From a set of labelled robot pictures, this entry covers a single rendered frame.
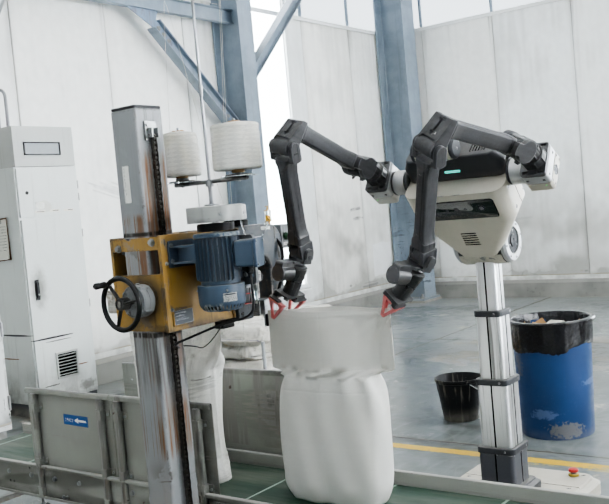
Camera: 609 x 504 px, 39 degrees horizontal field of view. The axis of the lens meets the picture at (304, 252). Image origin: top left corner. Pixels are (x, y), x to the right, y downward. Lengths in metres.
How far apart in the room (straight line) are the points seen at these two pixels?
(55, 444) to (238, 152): 1.57
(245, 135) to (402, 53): 9.01
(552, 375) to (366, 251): 6.52
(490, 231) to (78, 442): 1.81
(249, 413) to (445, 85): 8.51
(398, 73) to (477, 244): 8.70
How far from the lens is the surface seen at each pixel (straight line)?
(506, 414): 3.32
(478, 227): 3.12
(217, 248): 2.73
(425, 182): 2.59
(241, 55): 9.00
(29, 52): 7.70
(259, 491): 3.27
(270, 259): 3.20
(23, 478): 4.02
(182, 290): 2.87
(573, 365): 4.95
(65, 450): 3.75
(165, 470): 2.97
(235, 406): 3.74
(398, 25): 11.86
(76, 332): 6.95
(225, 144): 2.85
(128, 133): 2.88
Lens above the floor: 1.39
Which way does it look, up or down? 3 degrees down
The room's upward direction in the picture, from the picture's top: 5 degrees counter-clockwise
